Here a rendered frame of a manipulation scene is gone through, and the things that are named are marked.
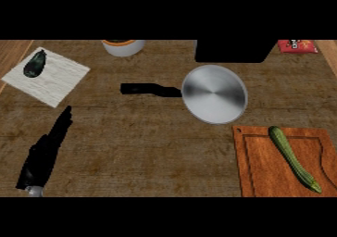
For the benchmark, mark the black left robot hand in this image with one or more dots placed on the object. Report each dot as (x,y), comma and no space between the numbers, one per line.
(45,157)

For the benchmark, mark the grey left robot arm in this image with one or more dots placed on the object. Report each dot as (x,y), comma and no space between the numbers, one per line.
(35,192)

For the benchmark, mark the brown wooden cutting board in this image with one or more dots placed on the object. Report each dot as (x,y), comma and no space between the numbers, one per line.
(266,168)

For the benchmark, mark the long green squash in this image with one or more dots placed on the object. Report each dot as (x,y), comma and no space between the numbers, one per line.
(291,157)

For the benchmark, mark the white placemat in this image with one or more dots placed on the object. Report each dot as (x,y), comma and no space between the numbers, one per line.
(51,77)

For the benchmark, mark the dark green eggplant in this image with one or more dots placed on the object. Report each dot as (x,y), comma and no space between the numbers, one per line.
(35,64)

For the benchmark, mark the white pot with orange rim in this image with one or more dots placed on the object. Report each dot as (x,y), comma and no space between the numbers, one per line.
(123,47)

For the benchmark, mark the black appliance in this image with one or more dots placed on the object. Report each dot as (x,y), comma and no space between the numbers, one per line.
(232,51)

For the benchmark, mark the red snack bag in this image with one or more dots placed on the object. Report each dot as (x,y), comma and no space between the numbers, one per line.
(297,46)

